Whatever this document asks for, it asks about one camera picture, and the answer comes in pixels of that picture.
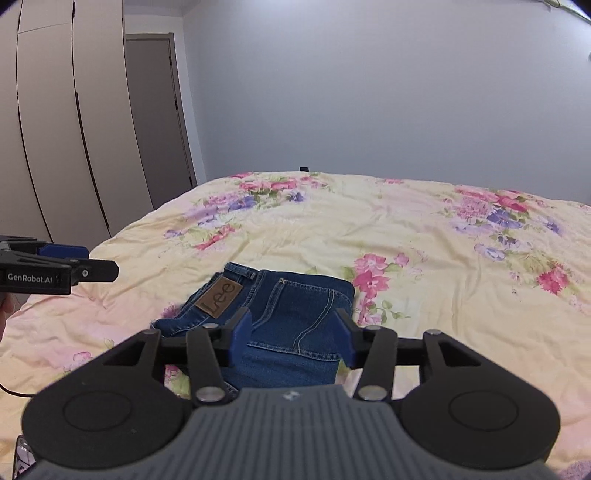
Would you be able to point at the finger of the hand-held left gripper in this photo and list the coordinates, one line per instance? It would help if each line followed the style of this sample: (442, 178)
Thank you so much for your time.
(97, 271)
(64, 252)

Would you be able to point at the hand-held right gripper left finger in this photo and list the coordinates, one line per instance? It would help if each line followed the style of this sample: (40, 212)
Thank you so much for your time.
(240, 341)

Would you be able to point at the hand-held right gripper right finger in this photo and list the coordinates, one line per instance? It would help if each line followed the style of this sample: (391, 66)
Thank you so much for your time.
(347, 339)

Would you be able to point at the blue denim pants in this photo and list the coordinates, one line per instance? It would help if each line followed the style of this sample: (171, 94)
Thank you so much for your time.
(281, 332)

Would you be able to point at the person's left hand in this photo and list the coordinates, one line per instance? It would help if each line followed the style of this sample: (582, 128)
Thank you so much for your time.
(4, 314)

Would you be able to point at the floral yellow bedspread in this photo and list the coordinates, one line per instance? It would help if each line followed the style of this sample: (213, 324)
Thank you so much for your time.
(369, 221)

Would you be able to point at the beige wardrobe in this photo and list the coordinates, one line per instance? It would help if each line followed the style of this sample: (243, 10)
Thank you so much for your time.
(55, 115)

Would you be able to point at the grey-brown door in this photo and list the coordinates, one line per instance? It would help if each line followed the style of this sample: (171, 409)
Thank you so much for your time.
(161, 120)

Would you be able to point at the dark small device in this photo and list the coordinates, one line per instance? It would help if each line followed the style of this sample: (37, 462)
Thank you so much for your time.
(24, 454)

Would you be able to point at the purple cloth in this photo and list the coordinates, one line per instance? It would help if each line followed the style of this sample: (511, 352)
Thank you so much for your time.
(577, 471)

